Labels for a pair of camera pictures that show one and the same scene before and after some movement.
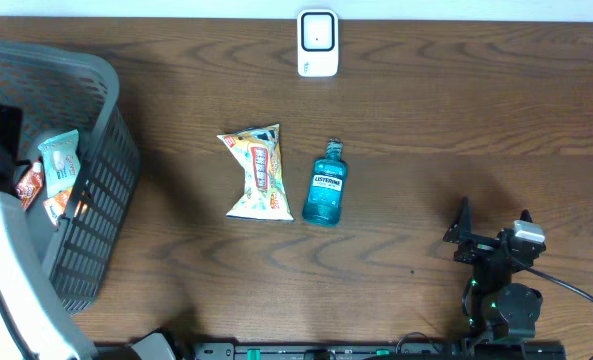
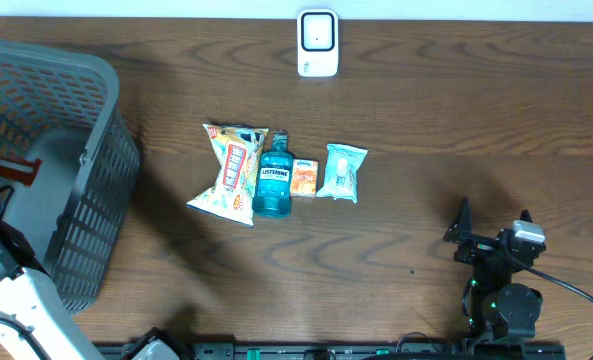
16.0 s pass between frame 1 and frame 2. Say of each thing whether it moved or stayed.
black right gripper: stayed
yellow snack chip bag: moved
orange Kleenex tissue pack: moved
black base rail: stayed
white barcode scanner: stayed
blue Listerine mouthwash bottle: moved
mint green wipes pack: moved
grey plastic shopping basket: stayed
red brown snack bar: moved
